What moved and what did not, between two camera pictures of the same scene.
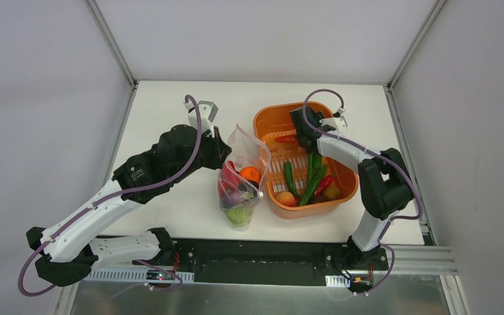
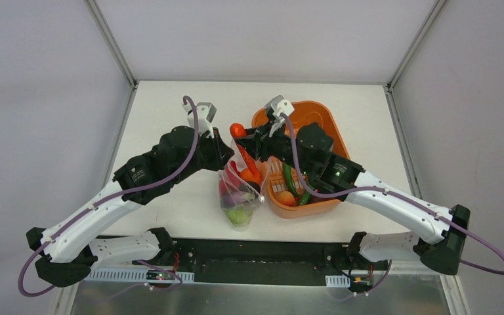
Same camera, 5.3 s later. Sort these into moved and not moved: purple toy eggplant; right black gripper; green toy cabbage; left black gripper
Moved: right black gripper
Not moved: left black gripper; purple toy eggplant; green toy cabbage
